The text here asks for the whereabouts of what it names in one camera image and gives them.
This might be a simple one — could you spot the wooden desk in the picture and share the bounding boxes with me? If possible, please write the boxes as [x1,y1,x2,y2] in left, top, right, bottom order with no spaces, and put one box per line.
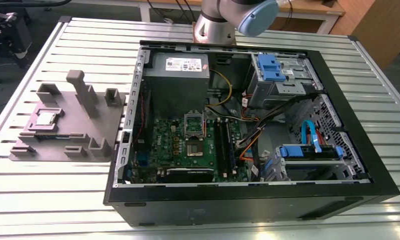
[272,0,347,35]

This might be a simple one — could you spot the black open PC case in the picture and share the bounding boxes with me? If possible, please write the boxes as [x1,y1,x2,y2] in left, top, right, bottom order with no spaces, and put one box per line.
[101,39,400,227]

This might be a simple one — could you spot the yellow wire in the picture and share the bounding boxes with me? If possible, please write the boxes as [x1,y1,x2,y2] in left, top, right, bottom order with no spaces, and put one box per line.
[205,69,233,108]

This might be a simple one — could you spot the metal drive cage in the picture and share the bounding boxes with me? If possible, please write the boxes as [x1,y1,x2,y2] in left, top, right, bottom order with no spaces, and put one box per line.
[245,51,324,108]

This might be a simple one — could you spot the grey plastic parts rack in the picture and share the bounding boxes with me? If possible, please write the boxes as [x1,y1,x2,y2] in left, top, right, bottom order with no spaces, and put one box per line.
[8,69,128,163]

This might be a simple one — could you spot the silver square CPU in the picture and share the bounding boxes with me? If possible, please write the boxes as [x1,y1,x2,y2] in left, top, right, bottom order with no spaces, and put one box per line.
[35,112,59,126]

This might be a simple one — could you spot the metal socket cover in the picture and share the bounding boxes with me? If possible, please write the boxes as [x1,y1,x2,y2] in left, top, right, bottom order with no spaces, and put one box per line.
[184,109,207,139]

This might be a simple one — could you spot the orange wire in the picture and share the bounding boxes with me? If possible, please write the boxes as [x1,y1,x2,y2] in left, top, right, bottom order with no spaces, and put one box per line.
[239,144,256,161]

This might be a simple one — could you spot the metal disk bay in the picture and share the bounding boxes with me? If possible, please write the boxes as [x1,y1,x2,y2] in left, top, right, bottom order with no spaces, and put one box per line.
[259,143,371,183]

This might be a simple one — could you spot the grey power supply unit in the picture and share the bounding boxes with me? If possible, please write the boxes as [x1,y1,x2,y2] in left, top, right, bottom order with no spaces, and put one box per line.
[141,52,211,120]

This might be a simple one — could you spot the black RAM slot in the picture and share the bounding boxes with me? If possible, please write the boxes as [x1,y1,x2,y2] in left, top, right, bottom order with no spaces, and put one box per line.
[213,118,229,178]
[221,118,239,176]

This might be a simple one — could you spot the green motherboard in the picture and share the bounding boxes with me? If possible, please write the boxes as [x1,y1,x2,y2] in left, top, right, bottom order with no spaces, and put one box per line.
[129,116,251,183]

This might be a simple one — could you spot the blue plastic drive bracket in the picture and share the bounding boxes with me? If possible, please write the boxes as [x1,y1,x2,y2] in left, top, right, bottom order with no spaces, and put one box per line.
[257,53,287,82]

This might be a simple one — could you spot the hard disk in blue carrier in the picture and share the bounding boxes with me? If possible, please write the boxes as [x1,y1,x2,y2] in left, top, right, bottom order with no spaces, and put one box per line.
[277,144,344,162]

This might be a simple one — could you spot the black cable bundle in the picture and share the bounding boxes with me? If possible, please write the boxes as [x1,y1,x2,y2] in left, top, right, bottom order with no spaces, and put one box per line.
[236,92,323,148]

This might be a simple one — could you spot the CPU socket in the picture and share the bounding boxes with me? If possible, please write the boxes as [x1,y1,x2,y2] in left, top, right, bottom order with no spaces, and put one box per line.
[185,138,208,158]

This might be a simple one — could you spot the blue flat wire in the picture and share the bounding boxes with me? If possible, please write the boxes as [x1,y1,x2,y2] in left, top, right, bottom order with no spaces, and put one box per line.
[300,119,323,153]

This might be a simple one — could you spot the wooden cabinet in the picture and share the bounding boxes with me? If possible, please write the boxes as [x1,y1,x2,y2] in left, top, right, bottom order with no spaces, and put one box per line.
[329,0,400,68]

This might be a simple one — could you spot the black graphics card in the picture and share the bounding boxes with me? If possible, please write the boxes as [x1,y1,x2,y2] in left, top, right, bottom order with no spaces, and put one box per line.
[156,166,216,183]

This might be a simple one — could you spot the green RAM stick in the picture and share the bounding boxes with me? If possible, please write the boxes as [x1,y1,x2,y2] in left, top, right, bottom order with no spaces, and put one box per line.
[35,134,71,140]

